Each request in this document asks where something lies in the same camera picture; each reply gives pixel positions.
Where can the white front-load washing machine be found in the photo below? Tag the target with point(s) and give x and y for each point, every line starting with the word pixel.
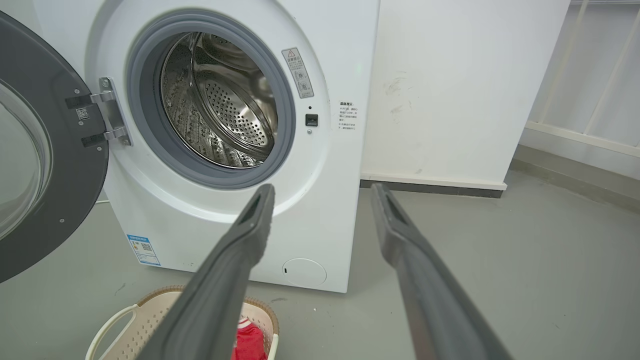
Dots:
pixel 325 225

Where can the grey warning sticker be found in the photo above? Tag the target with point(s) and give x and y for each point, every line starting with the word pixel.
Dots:
pixel 298 73

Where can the perforated steel washer drum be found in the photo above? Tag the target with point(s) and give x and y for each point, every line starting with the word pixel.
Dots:
pixel 230 115

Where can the small QR code sticker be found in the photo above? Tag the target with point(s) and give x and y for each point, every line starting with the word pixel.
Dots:
pixel 83 113

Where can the red and white garment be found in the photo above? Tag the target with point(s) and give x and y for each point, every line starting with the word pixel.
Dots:
pixel 248 345

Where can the blue energy label sticker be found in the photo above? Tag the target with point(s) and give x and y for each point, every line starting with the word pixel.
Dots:
pixel 143 250

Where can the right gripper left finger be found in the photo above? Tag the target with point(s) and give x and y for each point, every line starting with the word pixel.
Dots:
pixel 220 290

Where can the silver metal door hinge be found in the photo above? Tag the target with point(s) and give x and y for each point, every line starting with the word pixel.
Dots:
pixel 112 115

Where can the round black glass washer door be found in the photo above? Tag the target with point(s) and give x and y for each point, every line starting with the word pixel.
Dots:
pixel 75 165

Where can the small black text sticker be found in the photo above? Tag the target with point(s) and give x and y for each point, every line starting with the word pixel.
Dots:
pixel 348 116

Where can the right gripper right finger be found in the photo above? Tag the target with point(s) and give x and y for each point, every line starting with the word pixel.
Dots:
pixel 430 300

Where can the cream perforated laundry basket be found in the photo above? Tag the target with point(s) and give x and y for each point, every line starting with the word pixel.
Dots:
pixel 130 327

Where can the black door lock socket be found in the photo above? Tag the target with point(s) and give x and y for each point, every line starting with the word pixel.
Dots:
pixel 311 120

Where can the round white filter cover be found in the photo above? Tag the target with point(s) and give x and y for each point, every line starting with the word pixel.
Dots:
pixel 304 273

